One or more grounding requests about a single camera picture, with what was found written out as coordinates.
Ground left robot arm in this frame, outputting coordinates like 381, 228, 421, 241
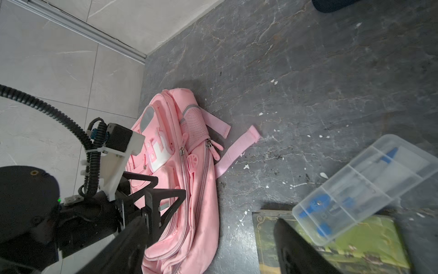
1, 166, 186, 274

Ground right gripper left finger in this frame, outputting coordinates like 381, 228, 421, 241
78, 217, 148, 274

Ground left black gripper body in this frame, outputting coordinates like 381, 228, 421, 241
56, 186, 151, 258

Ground clear plastic compass box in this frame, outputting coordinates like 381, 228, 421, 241
292, 134, 438, 245

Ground Animal Farm book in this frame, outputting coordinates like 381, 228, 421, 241
252, 210, 412, 274

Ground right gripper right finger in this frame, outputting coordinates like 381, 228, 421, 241
274, 219, 340, 274

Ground black corrugated cable conduit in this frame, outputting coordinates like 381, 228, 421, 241
0, 84, 108, 198

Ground blue pencil case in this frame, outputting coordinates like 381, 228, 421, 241
311, 0, 359, 13

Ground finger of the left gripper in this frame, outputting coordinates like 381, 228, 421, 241
143, 188, 186, 247
121, 171, 159, 202

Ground pink school backpack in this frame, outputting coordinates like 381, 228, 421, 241
126, 89, 261, 274

